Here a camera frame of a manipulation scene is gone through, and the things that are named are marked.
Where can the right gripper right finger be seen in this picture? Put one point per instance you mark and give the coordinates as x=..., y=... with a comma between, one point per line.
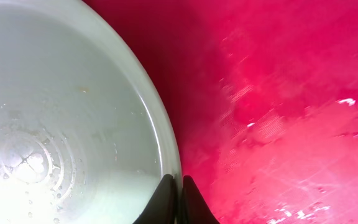
x=193, y=208

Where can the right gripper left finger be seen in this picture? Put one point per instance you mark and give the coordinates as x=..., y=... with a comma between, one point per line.
x=162, y=206

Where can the mint green plate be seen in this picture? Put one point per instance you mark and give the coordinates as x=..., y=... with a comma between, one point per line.
x=84, y=136

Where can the red plastic tray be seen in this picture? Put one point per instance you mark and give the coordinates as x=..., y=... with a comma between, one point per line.
x=263, y=99

